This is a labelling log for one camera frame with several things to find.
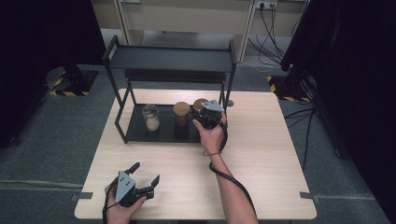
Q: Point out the glass jar with wooden lid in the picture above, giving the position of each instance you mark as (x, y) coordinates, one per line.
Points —
(198, 105)
(181, 109)

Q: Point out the grey round table grommet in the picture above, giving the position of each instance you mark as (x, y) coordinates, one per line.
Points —
(230, 103)

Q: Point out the plastic-wrapped glass jar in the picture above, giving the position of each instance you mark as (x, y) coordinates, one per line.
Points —
(152, 119)

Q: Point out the white power strip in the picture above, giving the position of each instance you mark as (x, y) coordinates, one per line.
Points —
(266, 4)

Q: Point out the person's right hand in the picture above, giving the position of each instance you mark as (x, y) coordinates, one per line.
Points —
(213, 138)

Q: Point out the striped black stand base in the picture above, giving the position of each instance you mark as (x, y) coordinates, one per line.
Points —
(280, 87)
(77, 81)

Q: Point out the black metal shelf rack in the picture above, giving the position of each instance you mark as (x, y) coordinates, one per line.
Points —
(171, 59)

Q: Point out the white desk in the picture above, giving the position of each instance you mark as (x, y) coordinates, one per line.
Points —
(186, 18)

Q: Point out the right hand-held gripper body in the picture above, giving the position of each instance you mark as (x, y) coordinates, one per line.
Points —
(209, 116)

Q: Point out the black curtain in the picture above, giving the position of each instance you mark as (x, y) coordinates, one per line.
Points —
(358, 77)

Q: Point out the person's left hand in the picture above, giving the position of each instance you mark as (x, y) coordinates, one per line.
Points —
(120, 213)

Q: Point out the grey table bracket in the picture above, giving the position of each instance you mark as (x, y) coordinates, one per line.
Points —
(308, 196)
(82, 195)

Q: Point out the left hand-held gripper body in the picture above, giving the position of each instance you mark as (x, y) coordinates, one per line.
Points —
(126, 186)

